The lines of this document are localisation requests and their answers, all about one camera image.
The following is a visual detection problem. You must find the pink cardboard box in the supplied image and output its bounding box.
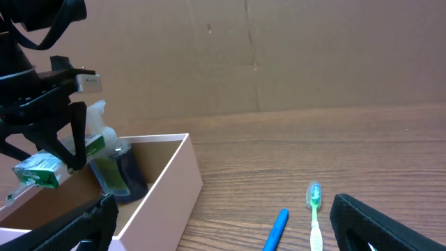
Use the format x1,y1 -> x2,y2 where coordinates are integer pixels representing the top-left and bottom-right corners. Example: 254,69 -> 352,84
1,134 -> 203,250

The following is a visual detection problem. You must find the blue disposable razor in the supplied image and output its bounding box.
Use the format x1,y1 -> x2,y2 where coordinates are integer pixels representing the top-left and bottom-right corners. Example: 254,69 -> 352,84
262,208 -> 289,251

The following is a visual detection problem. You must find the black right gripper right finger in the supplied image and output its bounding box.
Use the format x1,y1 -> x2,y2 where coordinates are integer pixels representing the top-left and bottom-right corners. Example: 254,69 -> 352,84
330,194 -> 445,251

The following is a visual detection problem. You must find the purple foam soap pump bottle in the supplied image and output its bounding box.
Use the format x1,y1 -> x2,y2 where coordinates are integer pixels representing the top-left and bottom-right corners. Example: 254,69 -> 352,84
86,100 -> 148,203

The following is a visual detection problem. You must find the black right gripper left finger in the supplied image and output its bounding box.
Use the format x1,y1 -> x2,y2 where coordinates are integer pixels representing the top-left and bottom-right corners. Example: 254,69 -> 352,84
1,194 -> 118,251

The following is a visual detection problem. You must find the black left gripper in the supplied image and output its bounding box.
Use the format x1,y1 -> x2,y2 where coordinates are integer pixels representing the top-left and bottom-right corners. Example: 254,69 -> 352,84
1,56 -> 96,171

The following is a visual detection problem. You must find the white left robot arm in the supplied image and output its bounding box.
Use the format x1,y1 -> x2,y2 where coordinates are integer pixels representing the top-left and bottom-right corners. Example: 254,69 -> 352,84
1,0 -> 102,172

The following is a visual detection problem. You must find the green white soap bar box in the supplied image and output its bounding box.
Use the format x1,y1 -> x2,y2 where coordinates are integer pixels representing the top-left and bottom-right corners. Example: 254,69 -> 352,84
6,134 -> 105,206

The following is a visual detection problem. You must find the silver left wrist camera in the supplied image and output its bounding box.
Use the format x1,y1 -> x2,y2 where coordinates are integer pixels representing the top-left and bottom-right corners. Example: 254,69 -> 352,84
76,74 -> 102,93

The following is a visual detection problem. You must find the green toothbrush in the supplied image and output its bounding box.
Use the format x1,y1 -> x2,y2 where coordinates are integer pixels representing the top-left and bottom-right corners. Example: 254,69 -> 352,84
306,181 -> 323,251

